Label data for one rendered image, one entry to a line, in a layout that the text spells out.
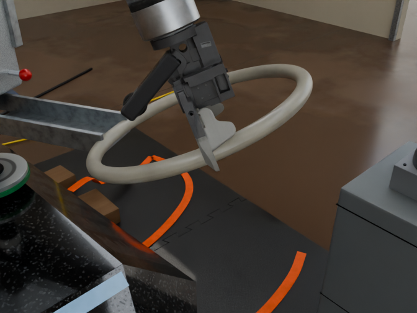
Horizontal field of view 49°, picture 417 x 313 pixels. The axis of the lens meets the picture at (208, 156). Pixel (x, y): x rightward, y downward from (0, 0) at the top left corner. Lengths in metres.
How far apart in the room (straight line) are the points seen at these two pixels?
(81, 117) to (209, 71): 0.58
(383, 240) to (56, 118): 0.92
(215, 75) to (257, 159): 2.36
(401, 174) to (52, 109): 0.93
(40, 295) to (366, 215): 0.85
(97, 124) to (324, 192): 1.85
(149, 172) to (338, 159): 2.44
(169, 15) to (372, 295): 1.07
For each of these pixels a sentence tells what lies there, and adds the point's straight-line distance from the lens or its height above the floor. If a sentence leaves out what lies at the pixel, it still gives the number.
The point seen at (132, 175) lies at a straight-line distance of 0.77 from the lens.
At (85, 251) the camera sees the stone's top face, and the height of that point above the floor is 0.80.
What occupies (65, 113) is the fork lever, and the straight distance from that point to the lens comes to 1.22.
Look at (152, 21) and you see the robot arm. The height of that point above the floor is 1.42.
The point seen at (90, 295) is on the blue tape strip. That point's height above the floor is 0.79.
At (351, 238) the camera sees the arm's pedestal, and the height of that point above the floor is 0.70.
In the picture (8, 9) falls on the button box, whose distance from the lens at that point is 1.28.
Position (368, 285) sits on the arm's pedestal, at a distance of 1.45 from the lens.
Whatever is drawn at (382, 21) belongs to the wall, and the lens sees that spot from 5.75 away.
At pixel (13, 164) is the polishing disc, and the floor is 0.86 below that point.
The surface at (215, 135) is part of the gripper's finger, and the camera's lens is 0.66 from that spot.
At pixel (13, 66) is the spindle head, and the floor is 1.16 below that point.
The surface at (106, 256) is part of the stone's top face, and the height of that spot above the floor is 0.80.
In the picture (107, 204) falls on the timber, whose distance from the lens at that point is 2.48.
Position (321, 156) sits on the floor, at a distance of 3.11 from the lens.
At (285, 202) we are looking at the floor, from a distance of 2.65.
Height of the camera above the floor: 1.59
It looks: 32 degrees down
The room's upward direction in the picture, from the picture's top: straight up
